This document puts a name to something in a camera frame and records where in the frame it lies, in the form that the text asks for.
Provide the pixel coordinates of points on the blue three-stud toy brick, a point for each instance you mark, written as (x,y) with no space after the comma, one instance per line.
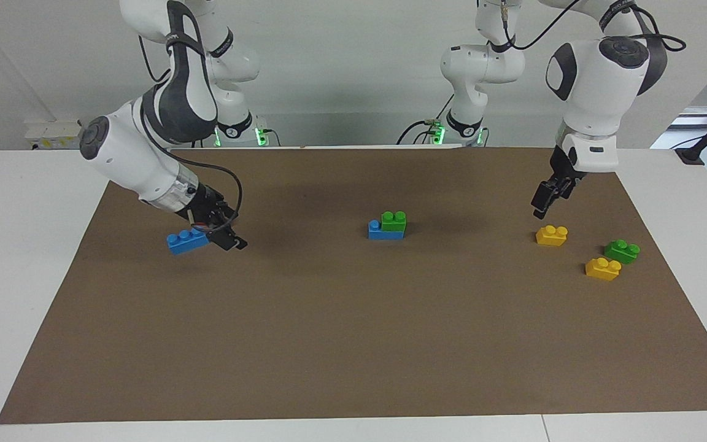
(376,232)
(185,241)

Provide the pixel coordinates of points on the brown table mat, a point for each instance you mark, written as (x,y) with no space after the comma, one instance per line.
(353,337)

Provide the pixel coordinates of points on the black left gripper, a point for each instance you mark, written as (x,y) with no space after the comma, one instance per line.
(565,169)

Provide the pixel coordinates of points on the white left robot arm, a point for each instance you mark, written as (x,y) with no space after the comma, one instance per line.
(587,92)

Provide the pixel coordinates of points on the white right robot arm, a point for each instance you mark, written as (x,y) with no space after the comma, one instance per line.
(126,153)

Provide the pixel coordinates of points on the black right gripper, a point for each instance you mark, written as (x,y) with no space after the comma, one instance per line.
(209,212)

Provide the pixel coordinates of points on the white wall socket box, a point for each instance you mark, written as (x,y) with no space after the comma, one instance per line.
(59,134)

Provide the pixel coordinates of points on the yellow two-stud toy brick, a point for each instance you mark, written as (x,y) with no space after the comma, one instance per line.
(552,236)
(602,269)

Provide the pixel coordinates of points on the green two-stud toy brick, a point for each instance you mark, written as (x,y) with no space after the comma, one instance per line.
(394,222)
(622,251)

